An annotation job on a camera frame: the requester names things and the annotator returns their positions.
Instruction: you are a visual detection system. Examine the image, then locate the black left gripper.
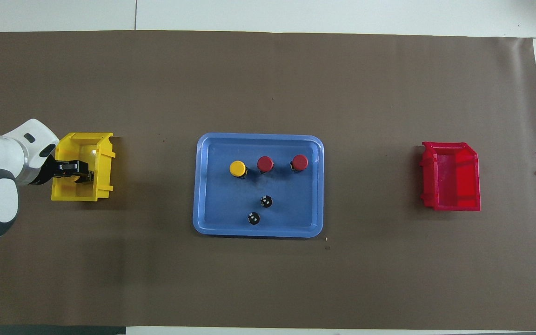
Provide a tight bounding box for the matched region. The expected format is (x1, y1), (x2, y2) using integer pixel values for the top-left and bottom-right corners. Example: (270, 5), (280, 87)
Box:
(40, 156), (94, 185)

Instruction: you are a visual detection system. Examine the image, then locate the red push button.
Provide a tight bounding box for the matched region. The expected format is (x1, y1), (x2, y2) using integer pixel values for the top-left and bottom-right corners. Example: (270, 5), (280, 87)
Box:
(290, 154), (309, 174)
(256, 156), (275, 175)

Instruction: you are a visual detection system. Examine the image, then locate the blue plastic tray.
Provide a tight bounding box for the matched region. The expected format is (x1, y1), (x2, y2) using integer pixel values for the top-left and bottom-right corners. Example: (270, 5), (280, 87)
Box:
(193, 133), (324, 239)

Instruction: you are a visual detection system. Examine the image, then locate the yellow plastic bin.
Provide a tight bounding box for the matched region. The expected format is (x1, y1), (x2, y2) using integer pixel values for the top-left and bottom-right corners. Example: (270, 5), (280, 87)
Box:
(51, 132), (116, 202)

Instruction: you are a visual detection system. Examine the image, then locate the red plastic bin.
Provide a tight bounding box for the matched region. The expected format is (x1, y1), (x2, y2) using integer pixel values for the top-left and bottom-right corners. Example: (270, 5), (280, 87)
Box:
(420, 141), (482, 212)

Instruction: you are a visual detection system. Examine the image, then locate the brown paper table mat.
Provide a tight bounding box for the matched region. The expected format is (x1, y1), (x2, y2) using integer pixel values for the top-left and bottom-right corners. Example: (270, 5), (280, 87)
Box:
(0, 30), (536, 330)

